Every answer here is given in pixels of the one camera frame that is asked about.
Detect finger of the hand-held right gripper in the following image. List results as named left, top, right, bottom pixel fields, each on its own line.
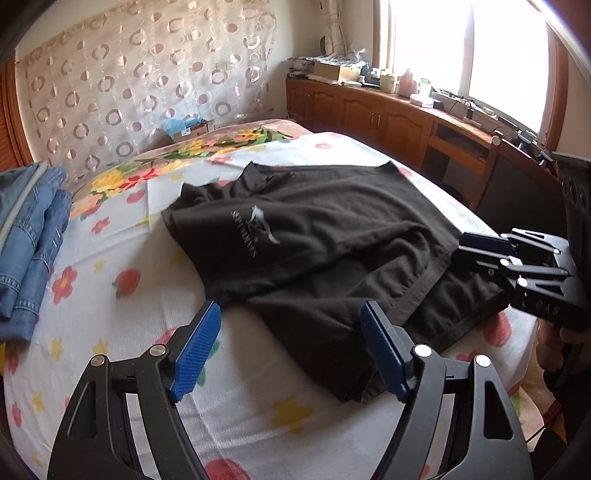
left=459, top=228, right=571, bottom=268
left=455, top=248, right=575, bottom=289

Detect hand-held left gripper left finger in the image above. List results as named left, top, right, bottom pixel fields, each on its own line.
left=46, top=300, right=223, bottom=480

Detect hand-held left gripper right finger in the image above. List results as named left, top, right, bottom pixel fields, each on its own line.
left=360, top=300, right=536, bottom=480

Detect black pants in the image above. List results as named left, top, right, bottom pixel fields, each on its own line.
left=161, top=161, right=513, bottom=402

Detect person's right hand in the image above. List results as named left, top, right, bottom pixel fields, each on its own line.
left=536, top=320, right=570, bottom=371

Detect white floral bed sheet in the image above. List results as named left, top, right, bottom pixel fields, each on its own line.
left=0, top=131, right=541, bottom=480

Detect wooden cabinet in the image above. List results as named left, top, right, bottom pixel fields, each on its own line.
left=285, top=76, right=568, bottom=208

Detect colourful floral blanket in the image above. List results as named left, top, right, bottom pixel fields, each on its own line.
left=69, top=117, right=315, bottom=220

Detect wooden-framed window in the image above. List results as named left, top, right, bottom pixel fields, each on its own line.
left=379, top=0, right=568, bottom=134

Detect blue denim clothes pile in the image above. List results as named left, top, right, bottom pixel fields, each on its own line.
left=0, top=161, right=72, bottom=342

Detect small cardboard box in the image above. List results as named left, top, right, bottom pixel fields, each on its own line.
left=168, top=119, right=215, bottom=143

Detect blue plastic bag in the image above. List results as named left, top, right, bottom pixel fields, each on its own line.
left=161, top=115, right=204, bottom=137

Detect flat tan cardboard box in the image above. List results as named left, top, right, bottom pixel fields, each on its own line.
left=314, top=60, right=361, bottom=81

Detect stack of books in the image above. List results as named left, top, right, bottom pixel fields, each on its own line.
left=287, top=55, right=317, bottom=77

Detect patterned window curtain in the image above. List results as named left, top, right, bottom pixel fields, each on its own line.
left=318, top=0, right=379, bottom=61

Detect wooden wardrobe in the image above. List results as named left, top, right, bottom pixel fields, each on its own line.
left=0, top=60, right=33, bottom=171

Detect circle-patterned wall curtain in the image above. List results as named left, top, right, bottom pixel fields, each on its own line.
left=16, top=0, right=278, bottom=185

